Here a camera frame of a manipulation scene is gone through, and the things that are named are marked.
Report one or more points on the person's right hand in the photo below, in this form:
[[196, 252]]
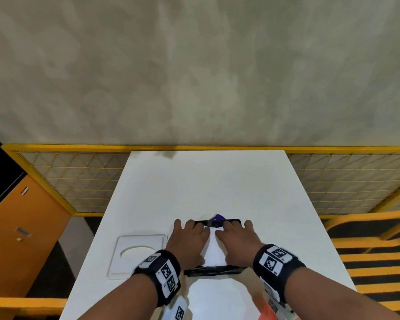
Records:
[[241, 244]]

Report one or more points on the person's left hand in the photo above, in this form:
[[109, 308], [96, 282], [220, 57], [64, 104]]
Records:
[[186, 244]]

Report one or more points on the person's left thumb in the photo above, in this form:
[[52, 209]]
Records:
[[205, 232]]

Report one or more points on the person's right thumb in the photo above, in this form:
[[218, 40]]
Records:
[[220, 235]]

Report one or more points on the person's left little finger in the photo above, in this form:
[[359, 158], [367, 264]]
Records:
[[177, 225]]

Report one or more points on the person's right little finger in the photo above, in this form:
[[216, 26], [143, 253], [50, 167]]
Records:
[[249, 225]]

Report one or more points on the white cloth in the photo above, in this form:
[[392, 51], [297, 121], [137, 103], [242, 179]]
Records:
[[214, 253]]

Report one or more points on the person's right forearm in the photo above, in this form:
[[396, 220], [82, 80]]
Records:
[[323, 296]]

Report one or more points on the person's left forearm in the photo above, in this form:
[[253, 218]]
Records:
[[126, 301]]

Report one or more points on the purple cloth piece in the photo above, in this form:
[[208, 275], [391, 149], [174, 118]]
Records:
[[219, 217]]

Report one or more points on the black right wristband with markers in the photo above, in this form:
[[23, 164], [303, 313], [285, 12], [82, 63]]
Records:
[[276, 263]]

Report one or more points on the black wristband with markers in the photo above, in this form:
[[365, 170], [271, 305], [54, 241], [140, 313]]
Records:
[[160, 273], [276, 263]]

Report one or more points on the black left wristband with markers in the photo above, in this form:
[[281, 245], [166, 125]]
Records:
[[160, 273]]

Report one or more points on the white square board round recess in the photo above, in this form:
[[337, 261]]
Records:
[[126, 263]]

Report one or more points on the white marker tag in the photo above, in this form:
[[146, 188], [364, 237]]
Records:
[[177, 310]]

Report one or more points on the orange white object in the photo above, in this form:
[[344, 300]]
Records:
[[270, 311]]

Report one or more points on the yellow black striped steps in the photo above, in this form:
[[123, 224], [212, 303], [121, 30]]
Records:
[[380, 256]]

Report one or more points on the grey cabinet latch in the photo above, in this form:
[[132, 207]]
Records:
[[22, 233]]

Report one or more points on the orange cabinet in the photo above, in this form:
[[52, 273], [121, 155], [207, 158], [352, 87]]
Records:
[[23, 246]]

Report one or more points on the yellow beam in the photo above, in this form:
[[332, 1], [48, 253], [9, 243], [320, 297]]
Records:
[[23, 306]]

